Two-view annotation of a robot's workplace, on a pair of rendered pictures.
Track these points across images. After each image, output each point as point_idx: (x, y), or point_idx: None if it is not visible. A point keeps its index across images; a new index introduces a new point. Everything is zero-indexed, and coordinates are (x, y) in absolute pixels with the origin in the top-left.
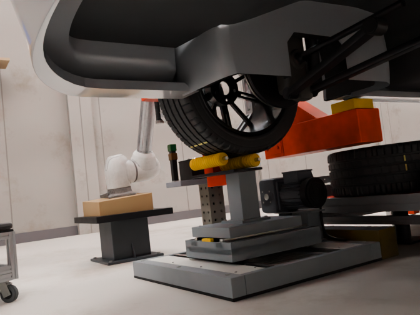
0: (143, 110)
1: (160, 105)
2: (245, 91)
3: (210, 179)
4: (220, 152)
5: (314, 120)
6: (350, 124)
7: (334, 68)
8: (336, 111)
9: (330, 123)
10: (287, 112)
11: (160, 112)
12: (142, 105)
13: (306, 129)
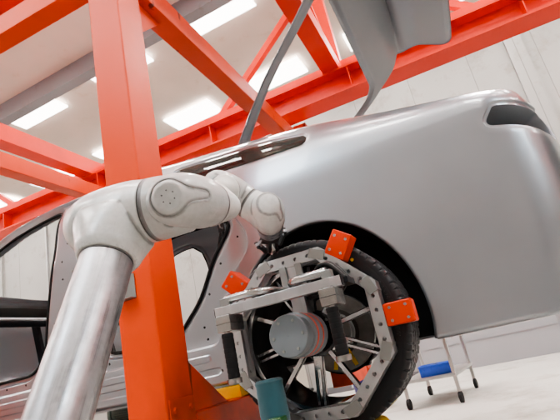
0: (122, 300)
1: (412, 336)
2: (244, 342)
3: None
4: (383, 415)
5: (231, 403)
6: (258, 409)
7: None
8: (244, 393)
9: (245, 407)
10: None
11: (392, 344)
12: (126, 282)
13: (225, 414)
